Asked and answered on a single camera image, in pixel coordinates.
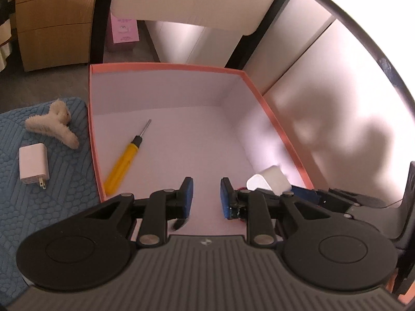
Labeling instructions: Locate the white square charger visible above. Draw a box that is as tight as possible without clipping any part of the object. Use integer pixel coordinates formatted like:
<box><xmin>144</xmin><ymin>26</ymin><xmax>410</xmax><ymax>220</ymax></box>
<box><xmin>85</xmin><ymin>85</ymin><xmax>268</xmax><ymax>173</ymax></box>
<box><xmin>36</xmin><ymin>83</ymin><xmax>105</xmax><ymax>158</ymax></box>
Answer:
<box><xmin>246</xmin><ymin>166</ymin><xmax>292</xmax><ymax>195</ymax></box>

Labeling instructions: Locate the yellow handled screwdriver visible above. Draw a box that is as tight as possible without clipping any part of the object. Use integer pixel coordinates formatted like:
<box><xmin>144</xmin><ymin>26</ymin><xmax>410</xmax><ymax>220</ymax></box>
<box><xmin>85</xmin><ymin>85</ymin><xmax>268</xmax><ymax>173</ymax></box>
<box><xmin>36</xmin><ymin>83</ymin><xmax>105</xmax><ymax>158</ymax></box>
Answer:
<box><xmin>104</xmin><ymin>119</ymin><xmax>152</xmax><ymax>197</ymax></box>

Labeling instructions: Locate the white fluffy hair claw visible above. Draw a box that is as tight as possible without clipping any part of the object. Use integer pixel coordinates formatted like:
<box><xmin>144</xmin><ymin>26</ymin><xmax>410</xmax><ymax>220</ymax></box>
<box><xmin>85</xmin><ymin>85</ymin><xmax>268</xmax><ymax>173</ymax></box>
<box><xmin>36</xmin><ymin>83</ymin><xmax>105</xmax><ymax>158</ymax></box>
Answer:
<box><xmin>25</xmin><ymin>100</ymin><xmax>79</xmax><ymax>150</ymax></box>

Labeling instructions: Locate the white plug adapter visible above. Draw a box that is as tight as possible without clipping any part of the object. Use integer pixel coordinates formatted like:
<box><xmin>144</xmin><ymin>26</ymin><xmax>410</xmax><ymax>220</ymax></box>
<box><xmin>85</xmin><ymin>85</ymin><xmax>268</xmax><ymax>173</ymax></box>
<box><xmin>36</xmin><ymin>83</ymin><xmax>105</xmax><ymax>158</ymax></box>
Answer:
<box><xmin>18</xmin><ymin>143</ymin><xmax>49</xmax><ymax>189</ymax></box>

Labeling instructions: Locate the pink cardboard box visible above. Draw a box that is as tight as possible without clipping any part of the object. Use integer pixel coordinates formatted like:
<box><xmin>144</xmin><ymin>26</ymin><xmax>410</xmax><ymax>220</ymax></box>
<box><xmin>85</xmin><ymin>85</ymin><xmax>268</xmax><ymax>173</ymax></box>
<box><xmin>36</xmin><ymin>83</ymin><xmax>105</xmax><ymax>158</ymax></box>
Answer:
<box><xmin>88</xmin><ymin>62</ymin><xmax>314</xmax><ymax>235</ymax></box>

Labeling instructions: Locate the blue textured chair cover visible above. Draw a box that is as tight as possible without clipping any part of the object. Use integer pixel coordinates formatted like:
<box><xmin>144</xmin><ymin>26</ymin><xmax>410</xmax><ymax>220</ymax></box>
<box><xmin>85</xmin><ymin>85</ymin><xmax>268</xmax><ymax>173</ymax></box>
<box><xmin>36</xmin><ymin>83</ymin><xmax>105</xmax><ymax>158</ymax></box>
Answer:
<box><xmin>1</xmin><ymin>98</ymin><xmax>99</xmax><ymax>306</ymax></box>

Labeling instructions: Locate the pink paper bag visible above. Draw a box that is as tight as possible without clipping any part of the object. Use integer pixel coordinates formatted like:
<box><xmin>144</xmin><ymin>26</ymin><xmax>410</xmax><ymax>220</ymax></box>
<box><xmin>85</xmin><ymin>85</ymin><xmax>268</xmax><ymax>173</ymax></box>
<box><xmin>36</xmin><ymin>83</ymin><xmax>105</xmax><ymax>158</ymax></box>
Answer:
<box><xmin>110</xmin><ymin>14</ymin><xmax>139</xmax><ymax>44</ymax></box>

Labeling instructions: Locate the wooden drawer cabinet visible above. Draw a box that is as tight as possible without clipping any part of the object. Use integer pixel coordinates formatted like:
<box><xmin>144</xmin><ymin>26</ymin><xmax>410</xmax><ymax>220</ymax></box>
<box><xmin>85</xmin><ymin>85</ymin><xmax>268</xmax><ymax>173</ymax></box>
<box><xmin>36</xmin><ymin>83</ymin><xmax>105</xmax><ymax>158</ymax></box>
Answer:
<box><xmin>16</xmin><ymin>0</ymin><xmax>95</xmax><ymax>72</ymax></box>

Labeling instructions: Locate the striped bed cover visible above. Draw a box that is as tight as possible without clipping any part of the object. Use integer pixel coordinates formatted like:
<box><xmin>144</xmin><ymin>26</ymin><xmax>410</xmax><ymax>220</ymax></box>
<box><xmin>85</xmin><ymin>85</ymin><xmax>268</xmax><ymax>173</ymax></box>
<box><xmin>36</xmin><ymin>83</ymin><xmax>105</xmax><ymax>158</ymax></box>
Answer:
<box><xmin>0</xmin><ymin>0</ymin><xmax>12</xmax><ymax>71</ymax></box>

